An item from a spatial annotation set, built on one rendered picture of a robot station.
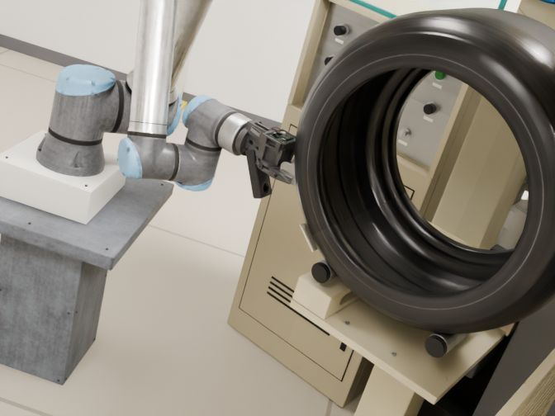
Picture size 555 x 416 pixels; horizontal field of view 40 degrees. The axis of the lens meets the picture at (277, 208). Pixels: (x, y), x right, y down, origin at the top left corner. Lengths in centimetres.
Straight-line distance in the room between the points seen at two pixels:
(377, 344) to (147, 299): 145
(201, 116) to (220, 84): 286
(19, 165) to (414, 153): 112
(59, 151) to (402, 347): 108
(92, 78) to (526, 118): 122
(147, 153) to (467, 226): 75
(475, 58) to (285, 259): 145
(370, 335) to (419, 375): 14
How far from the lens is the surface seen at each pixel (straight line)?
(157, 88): 174
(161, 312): 285
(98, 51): 482
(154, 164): 174
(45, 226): 210
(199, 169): 178
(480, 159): 175
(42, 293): 233
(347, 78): 139
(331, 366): 262
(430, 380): 157
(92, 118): 210
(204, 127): 174
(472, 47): 129
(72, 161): 213
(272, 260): 262
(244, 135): 169
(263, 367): 272
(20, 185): 216
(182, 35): 199
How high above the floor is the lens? 171
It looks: 27 degrees down
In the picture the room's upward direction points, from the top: 16 degrees clockwise
